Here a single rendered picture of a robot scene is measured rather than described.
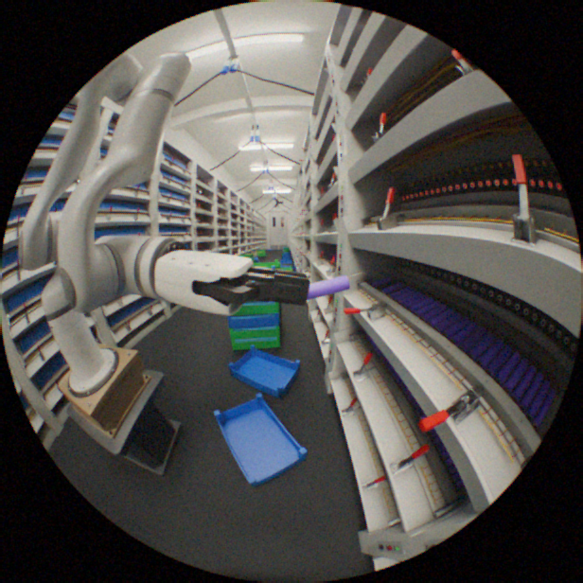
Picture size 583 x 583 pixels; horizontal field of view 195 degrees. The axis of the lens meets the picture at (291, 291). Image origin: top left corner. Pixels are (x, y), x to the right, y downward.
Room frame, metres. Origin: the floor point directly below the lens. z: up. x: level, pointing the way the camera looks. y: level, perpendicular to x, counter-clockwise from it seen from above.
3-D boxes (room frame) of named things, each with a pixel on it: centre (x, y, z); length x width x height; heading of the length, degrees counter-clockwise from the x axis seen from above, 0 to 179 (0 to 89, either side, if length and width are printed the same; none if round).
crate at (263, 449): (0.27, 0.12, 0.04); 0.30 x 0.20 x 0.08; 36
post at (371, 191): (0.55, -0.26, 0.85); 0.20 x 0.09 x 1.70; 92
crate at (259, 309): (0.95, 0.24, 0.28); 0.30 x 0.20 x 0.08; 100
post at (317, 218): (1.25, -0.25, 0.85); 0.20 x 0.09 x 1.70; 92
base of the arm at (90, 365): (0.14, 0.55, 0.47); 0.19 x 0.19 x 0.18
